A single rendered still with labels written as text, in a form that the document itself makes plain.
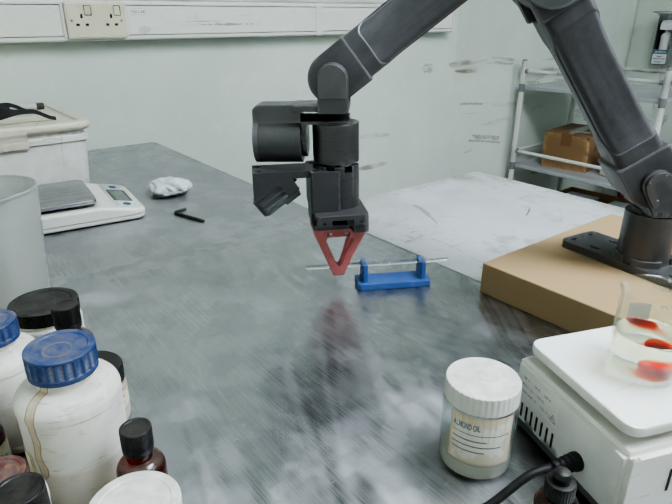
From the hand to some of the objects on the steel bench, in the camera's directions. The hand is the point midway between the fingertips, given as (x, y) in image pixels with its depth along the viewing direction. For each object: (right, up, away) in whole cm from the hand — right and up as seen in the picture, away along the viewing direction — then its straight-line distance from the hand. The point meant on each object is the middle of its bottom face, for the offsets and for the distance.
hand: (338, 268), depth 76 cm
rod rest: (+8, -2, +2) cm, 8 cm away
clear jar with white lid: (+11, -15, -28) cm, 34 cm away
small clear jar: (-13, -19, -39) cm, 45 cm away
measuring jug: (-44, -4, -1) cm, 45 cm away
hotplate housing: (+26, -15, -28) cm, 41 cm away
